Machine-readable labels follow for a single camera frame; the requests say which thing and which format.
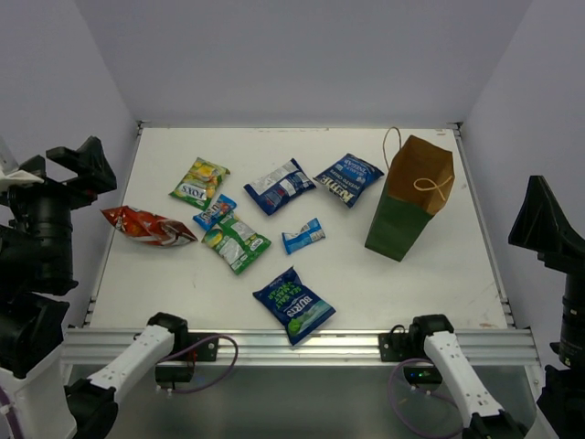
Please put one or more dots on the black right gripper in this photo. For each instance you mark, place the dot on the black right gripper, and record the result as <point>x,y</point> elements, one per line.
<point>546,227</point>

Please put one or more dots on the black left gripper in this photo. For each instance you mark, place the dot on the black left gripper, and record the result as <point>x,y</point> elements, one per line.
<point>52,191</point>

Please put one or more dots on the red orange crisps bag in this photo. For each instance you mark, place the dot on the red orange crisps bag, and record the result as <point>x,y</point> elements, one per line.
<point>148,228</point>

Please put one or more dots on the green Fox's candy bag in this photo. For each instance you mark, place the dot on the green Fox's candy bag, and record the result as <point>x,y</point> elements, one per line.
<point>199,185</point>

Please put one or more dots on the green paper bag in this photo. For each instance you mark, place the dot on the green paper bag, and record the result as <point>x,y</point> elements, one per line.
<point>418,185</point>

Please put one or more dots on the blue M&Ms packet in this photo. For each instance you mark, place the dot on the blue M&Ms packet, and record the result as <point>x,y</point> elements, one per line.
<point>208,218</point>

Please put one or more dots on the green mint snack packet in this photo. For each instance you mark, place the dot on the green mint snack packet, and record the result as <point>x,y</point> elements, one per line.
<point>236,242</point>

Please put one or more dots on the dark blue snack bag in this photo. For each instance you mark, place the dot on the dark blue snack bag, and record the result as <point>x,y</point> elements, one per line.
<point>276,189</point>

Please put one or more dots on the blue Kettle crisps bag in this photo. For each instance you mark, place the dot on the blue Kettle crisps bag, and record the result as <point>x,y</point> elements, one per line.
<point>348,178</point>

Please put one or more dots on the small blue snack packet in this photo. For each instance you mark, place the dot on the small blue snack packet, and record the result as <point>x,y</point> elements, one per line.
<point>309,233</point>

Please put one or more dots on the blue Burts crisps bag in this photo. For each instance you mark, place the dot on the blue Burts crisps bag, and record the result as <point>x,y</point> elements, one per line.
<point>298,309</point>

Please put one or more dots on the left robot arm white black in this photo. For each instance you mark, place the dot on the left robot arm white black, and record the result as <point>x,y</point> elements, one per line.
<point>36,274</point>

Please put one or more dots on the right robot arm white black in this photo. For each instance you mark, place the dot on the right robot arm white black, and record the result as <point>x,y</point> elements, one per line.
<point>558,393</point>

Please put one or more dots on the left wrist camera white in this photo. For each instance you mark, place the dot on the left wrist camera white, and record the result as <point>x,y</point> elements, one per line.
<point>11,171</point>

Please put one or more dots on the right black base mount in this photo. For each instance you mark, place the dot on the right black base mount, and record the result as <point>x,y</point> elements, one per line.
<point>396,346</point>

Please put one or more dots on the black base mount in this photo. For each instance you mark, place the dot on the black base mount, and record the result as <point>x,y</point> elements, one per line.
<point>176,373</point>
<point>396,346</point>

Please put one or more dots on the aluminium front rail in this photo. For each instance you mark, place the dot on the aluminium front rail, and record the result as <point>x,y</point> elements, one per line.
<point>493,347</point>

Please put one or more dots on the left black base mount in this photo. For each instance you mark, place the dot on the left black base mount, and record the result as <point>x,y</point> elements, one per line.
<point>176,373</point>

